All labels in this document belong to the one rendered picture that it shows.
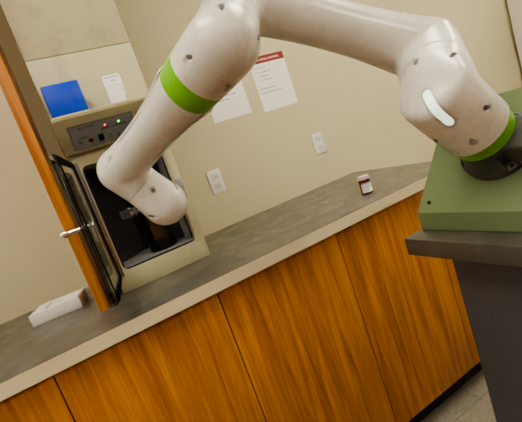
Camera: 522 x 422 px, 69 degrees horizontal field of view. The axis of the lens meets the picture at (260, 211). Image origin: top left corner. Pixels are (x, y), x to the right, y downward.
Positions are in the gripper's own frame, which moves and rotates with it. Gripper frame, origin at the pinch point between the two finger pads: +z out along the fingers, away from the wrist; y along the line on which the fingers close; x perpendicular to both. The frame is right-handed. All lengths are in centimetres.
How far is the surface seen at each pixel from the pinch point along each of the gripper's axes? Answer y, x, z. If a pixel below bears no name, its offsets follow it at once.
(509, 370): -49, 59, -77
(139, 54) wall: -27, -62, 44
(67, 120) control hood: 12.8, -30.7, -10.3
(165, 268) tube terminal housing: 1.9, 22.3, 1.6
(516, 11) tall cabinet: -293, -36, 42
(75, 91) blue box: 7.7, -38.0, -10.2
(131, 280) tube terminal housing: 13.5, 21.2, 1.3
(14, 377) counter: 45, 25, -29
